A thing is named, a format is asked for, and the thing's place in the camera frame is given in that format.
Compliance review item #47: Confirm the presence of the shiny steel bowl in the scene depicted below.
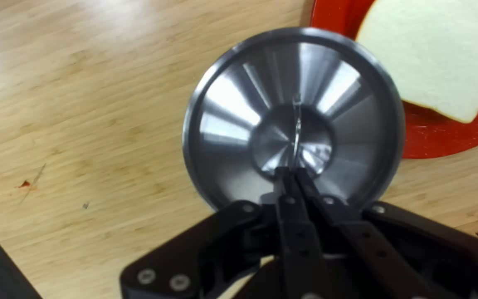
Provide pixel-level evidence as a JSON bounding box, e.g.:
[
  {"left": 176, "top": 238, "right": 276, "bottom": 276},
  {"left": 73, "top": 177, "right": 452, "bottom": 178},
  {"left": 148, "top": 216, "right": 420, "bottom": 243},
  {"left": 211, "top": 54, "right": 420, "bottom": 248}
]
[{"left": 181, "top": 27, "right": 407, "bottom": 213}]

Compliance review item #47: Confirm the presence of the red round plate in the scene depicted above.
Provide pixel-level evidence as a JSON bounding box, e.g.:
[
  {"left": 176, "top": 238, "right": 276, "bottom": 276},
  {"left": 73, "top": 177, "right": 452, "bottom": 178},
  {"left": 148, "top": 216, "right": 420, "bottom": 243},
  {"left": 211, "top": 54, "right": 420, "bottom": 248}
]
[{"left": 311, "top": 0, "right": 478, "bottom": 162}]

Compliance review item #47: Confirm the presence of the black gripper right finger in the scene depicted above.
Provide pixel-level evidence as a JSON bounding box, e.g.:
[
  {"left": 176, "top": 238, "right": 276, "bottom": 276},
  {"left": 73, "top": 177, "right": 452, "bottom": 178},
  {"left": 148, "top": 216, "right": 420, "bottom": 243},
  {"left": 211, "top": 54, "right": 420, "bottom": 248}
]
[{"left": 296, "top": 168, "right": 478, "bottom": 299}]

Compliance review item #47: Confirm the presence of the white bread slice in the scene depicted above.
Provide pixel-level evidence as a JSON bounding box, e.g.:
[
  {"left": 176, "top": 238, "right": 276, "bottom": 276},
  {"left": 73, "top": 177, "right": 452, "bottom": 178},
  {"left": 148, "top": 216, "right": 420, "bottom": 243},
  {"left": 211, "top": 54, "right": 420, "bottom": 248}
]
[{"left": 356, "top": 0, "right": 478, "bottom": 125}]

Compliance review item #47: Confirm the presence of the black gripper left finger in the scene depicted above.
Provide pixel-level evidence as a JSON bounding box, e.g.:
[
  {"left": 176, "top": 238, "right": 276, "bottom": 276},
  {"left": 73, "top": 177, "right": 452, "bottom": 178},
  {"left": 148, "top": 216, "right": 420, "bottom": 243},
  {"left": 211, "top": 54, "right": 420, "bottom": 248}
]
[{"left": 118, "top": 168, "right": 329, "bottom": 299}]

